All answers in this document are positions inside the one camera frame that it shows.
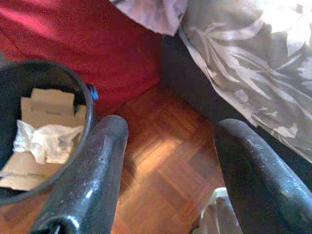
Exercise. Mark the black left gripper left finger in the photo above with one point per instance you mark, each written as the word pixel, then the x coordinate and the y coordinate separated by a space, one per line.
pixel 83 185

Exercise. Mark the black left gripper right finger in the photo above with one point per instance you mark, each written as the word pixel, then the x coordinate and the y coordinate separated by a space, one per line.
pixel 263 190

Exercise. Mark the white crumpled paper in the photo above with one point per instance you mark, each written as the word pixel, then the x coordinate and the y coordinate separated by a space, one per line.
pixel 212 214

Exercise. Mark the white crumpled tissue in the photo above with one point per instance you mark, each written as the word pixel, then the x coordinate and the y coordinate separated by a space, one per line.
pixel 46 141

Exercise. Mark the beige cardboard piece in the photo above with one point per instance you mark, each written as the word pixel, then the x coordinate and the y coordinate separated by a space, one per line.
pixel 22 170
pixel 48 107

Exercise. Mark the blue fabric tag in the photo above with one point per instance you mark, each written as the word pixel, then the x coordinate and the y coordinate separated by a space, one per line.
pixel 93 92

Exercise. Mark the black round waste bin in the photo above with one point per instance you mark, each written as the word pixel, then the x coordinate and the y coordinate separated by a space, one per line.
pixel 9 97

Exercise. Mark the beige leaf print bed sheet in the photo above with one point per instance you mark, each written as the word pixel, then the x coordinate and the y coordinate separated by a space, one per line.
pixel 243 61

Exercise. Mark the large red cushion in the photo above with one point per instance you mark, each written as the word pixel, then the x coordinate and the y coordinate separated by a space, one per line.
pixel 85 48

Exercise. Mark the pink cartoon print blanket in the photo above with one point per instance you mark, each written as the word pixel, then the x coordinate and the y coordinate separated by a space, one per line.
pixel 151 14

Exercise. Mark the dark bed frame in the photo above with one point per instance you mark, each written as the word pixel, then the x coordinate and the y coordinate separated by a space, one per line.
pixel 185 80

